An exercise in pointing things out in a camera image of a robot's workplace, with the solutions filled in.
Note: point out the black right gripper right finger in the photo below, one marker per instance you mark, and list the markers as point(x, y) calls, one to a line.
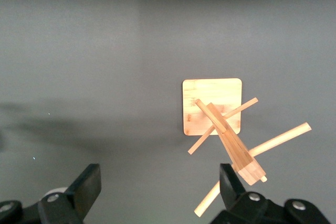
point(232, 192)

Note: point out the wooden mug tree stand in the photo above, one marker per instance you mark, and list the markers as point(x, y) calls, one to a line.
point(210, 95)

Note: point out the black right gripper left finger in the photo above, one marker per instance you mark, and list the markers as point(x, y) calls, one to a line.
point(84, 190)

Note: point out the dark grey table mat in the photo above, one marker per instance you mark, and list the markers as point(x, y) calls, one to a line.
point(78, 51)

